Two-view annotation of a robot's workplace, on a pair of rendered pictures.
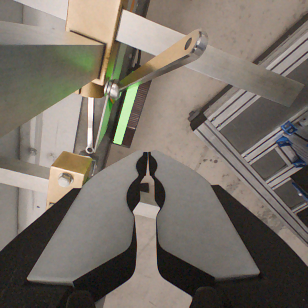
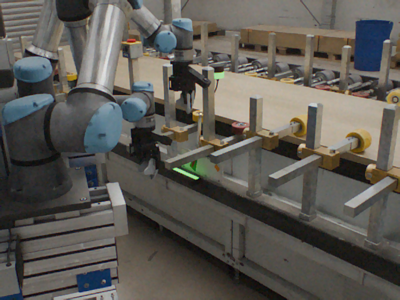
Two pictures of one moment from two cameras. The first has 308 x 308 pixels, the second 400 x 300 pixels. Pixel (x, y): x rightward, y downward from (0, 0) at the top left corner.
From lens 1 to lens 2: 1.79 m
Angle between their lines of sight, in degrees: 58
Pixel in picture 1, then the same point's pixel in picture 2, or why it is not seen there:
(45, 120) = not seen: hidden behind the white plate
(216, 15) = not seen: outside the picture
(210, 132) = (100, 290)
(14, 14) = (240, 174)
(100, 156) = not seen: hidden behind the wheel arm
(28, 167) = (190, 131)
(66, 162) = (185, 134)
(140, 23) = (209, 147)
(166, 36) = (203, 149)
